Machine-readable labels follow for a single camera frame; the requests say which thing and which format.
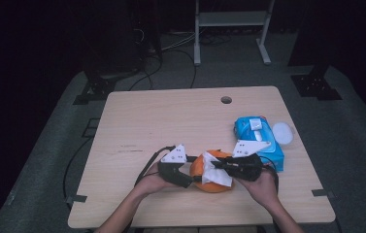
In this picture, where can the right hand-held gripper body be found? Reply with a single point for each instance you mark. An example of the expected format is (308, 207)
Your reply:
(247, 147)

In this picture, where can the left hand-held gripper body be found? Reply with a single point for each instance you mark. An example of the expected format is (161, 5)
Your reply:
(172, 155)

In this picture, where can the orange plush toy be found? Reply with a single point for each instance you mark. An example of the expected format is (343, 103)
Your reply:
(196, 170)

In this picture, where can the white wet wipe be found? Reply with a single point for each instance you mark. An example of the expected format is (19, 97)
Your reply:
(214, 176)

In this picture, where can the blue wet wipe pack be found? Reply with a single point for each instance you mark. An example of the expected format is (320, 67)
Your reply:
(245, 127)

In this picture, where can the person's left hand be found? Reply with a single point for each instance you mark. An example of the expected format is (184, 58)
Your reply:
(153, 184)

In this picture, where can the person's right hand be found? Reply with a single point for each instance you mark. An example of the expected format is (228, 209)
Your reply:
(263, 189)

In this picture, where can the black tape floor outline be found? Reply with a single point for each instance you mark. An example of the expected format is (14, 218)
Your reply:
(86, 133)

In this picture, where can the black tape strip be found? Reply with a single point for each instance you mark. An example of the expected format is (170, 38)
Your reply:
(77, 198)
(323, 193)

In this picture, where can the black stand base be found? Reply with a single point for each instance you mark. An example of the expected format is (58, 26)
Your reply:
(99, 87)
(315, 85)

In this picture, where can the white metal stand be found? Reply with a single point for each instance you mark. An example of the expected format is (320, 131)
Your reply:
(232, 18)

